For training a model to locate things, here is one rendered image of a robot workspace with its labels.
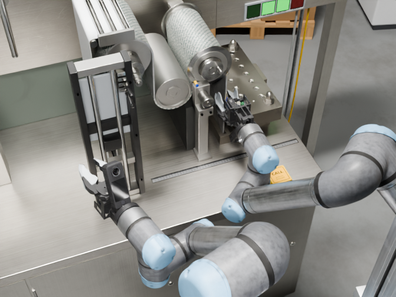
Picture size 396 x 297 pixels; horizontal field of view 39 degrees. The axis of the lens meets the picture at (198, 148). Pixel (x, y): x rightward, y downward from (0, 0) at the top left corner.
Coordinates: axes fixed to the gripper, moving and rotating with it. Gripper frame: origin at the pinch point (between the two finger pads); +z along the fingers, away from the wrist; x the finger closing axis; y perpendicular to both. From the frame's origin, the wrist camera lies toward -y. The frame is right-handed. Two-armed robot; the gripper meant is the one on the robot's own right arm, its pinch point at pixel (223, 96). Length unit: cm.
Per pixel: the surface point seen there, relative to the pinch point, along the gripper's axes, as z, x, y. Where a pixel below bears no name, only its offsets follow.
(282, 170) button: -24.2, -12.1, -16.6
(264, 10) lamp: 30.0, -28.6, 8.5
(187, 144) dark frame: -2.3, 13.7, -15.8
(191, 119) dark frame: -2.3, 12.3, -4.8
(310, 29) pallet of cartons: 149, -129, -100
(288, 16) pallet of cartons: 157, -115, -92
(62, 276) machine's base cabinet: -29, 65, -32
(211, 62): -4.5, 6.2, 19.0
